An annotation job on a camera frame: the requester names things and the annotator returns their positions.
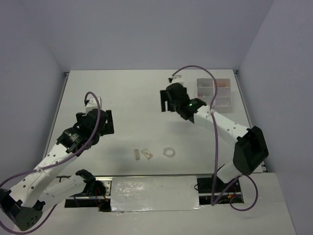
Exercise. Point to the clear tape roll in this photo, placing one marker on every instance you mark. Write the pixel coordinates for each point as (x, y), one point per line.
(168, 152)

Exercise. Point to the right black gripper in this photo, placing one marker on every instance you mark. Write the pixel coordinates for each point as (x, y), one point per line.
(165, 97)

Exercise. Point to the white compartment container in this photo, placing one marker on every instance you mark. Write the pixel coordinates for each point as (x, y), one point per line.
(205, 90)
(223, 100)

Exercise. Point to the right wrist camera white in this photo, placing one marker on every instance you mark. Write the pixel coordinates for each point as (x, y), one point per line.
(176, 79)

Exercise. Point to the silver foil covered plate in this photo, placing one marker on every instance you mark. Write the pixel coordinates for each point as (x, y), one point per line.
(161, 193)

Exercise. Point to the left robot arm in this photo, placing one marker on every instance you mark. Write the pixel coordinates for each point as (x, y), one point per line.
(26, 202)

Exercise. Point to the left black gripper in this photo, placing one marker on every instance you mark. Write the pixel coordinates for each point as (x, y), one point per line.
(108, 127)

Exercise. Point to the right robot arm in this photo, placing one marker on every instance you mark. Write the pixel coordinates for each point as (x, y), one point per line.
(250, 148)

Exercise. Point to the left white compartment container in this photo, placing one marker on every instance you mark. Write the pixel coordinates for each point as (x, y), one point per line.
(205, 90)

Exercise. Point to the orange capped clear tube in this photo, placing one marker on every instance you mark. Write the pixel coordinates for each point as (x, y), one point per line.
(223, 85)

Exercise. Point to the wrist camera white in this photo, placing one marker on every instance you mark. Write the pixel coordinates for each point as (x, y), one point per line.
(176, 79)
(91, 103)

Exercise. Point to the right white compartment container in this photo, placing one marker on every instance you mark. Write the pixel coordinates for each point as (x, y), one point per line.
(223, 100)

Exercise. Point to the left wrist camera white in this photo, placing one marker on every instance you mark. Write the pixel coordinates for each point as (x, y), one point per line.
(91, 103)

